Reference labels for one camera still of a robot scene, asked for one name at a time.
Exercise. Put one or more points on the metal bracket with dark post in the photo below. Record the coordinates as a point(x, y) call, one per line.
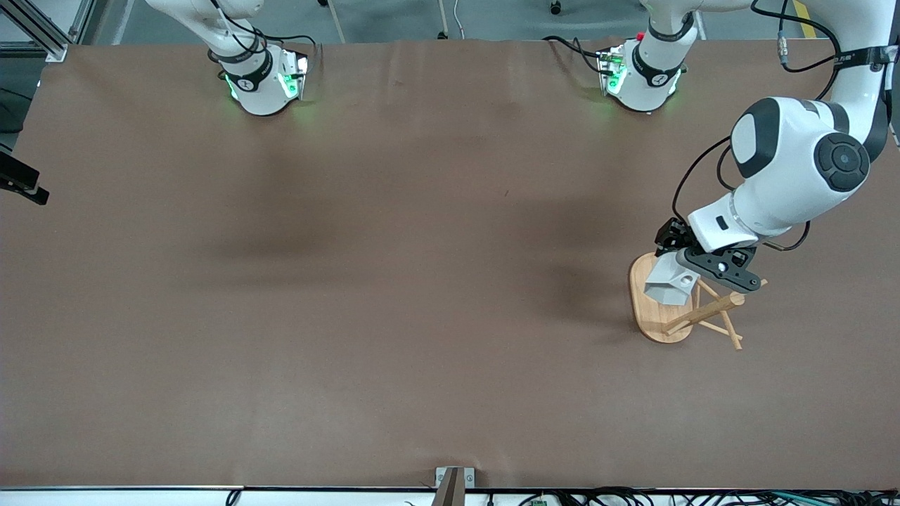
point(450, 485)

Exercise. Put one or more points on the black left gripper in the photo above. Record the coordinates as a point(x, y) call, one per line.
point(673, 235)

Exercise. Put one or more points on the white faceted cup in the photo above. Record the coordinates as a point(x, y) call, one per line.
point(668, 281)

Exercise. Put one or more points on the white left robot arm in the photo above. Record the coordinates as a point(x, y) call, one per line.
point(794, 169)

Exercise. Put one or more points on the aluminium frame post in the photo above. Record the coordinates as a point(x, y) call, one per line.
point(39, 31)

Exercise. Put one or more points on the brown table cover sheet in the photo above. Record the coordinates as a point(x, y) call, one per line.
point(422, 316)

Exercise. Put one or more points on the wooden cup rack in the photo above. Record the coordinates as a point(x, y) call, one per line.
point(657, 320)

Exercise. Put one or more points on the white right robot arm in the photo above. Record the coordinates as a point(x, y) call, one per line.
point(260, 91)

